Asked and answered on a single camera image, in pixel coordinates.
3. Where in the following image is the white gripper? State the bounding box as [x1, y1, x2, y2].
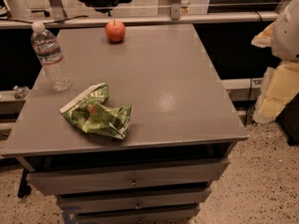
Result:
[251, 0, 299, 124]

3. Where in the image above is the top grey drawer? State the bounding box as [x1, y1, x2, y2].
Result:
[27, 158, 229, 195]

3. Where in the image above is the red apple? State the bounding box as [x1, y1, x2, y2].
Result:
[105, 20, 126, 42]

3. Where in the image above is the metal bracket post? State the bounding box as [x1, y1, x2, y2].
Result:
[170, 0, 181, 21]

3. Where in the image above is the grey drawer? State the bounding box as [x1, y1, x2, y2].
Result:
[27, 158, 229, 195]
[75, 204, 199, 224]
[57, 187, 211, 214]

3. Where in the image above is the grey drawer cabinet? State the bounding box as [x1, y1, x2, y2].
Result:
[3, 25, 247, 224]

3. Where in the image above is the bottom grey drawer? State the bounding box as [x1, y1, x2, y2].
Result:
[75, 204, 199, 224]

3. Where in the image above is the middle grey drawer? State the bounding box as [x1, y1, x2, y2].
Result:
[57, 187, 211, 214]

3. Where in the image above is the grey metal rail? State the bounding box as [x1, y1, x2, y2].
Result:
[0, 11, 278, 30]

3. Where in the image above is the small shiny crumpled object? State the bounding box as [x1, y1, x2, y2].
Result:
[13, 86, 29, 99]

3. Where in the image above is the green crumpled chip bag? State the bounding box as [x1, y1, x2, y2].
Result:
[60, 83, 133, 140]

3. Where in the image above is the clear plastic water bottle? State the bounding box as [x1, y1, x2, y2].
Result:
[31, 21, 72, 91]

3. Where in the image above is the black cabinet caster wheel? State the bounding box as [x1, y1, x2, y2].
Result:
[17, 169, 32, 199]

